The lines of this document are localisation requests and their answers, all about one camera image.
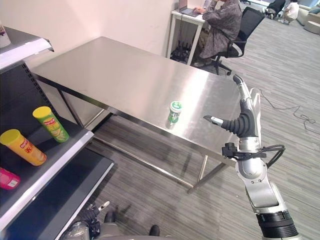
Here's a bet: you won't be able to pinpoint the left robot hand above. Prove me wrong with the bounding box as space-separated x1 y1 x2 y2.
83 200 111 227

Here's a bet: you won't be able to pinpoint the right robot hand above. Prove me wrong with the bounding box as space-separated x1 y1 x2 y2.
203 74 263 146

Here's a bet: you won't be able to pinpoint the dark left robot foot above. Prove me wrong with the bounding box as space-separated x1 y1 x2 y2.
104 210 117 224

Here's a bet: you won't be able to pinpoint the dark robot foot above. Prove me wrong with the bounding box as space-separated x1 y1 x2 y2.
104 210 117 224
149 224 161 237

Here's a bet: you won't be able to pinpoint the black wrist clamp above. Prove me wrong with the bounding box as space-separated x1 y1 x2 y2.
221 142 268 160

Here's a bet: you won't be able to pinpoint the grey robot torso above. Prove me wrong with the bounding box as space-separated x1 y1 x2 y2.
97 221 181 240

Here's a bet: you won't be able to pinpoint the black shelf unit white edges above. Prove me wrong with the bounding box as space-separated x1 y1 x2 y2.
0 24 115 240

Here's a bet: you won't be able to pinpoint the dark right robot foot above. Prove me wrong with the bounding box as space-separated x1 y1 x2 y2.
149 224 161 237

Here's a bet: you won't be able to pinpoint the green gum bottle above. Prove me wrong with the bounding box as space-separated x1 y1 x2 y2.
166 100 184 130

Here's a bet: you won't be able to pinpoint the pink chips can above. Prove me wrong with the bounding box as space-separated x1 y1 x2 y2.
0 167 22 191

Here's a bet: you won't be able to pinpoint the black office chair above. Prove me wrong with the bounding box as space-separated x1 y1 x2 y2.
210 6 266 76

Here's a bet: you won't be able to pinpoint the black equipment under desk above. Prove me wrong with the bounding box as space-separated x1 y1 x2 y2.
170 41 193 62

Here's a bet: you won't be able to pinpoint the green chips can yellow lid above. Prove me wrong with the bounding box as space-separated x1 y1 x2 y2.
32 106 70 144

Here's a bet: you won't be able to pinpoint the person seated at desk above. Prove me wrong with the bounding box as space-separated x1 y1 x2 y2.
192 0 243 67

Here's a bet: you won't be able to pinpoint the white desk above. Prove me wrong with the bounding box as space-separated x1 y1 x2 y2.
165 9 206 67

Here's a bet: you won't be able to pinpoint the black chair with wheels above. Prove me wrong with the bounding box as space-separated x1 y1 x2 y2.
264 0 286 20

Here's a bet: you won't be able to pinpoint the crouching person in white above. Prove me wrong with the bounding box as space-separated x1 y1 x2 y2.
280 0 301 25

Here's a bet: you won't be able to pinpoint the beige sofa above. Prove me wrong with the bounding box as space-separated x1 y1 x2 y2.
296 4 320 33

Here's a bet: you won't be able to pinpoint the stainless steel table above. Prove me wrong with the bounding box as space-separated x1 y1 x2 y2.
31 36 248 195

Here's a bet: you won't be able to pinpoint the grey laptop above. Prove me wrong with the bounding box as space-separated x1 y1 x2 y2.
178 0 204 18

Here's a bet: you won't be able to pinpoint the white cup purple print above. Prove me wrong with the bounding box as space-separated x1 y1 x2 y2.
0 24 12 49

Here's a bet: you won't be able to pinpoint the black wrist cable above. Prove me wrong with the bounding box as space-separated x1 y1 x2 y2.
257 144 286 169

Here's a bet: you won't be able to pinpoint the thin black floor cable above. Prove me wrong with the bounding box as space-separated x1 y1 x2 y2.
258 88 320 136

